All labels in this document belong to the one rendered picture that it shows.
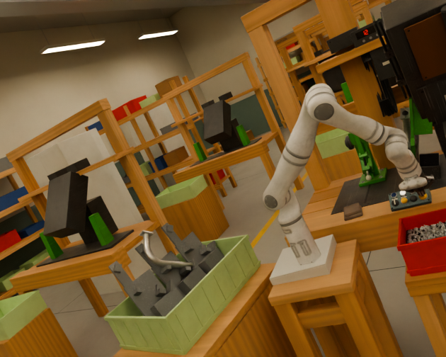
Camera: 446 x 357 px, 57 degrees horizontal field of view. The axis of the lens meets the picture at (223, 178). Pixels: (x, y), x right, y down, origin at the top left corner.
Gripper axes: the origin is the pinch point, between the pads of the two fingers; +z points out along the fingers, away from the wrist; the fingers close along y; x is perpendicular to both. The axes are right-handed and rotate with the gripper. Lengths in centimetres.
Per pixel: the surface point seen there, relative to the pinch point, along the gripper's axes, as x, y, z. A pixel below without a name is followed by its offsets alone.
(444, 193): -2.1, -7.0, 8.4
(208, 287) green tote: 32, 84, -18
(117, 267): 26, 119, -39
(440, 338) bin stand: 50, 6, 13
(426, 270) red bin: 34.4, 2.9, -6.5
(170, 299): 35, 104, -18
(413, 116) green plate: -32.5, -4.4, -6.5
